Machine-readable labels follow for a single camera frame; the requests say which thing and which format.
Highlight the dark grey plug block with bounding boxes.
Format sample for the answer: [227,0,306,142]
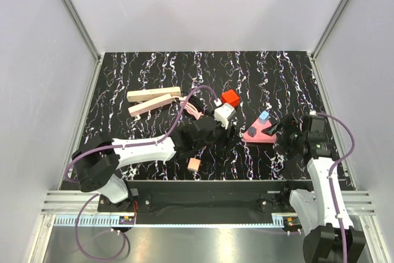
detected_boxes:
[247,126,257,137]

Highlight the black power strip cable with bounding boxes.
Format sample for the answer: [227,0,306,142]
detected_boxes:
[181,90,216,119]

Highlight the pink power strip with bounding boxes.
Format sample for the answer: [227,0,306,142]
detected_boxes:
[128,94,172,116]

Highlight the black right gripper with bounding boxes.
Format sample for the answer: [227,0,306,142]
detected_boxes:
[261,113,306,160]

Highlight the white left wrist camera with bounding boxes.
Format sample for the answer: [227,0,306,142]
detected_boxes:
[214,103,236,129]

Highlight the blue plug block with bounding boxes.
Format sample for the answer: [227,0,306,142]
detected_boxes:
[259,111,270,125]

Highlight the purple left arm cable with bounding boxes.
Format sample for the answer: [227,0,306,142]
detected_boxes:
[63,86,221,261]

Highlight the beige power strip red sockets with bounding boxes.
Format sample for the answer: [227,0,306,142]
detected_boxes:
[126,87,181,102]

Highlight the pink plug adapter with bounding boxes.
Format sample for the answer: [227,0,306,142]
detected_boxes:
[187,158,201,172]

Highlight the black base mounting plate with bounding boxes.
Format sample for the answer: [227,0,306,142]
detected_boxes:
[61,179,316,225]

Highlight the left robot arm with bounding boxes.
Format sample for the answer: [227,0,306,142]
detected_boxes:
[71,116,239,211]

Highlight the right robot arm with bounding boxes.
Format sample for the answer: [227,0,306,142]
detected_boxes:
[262,111,366,262]

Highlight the red block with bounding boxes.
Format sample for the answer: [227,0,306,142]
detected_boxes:
[221,89,240,108]

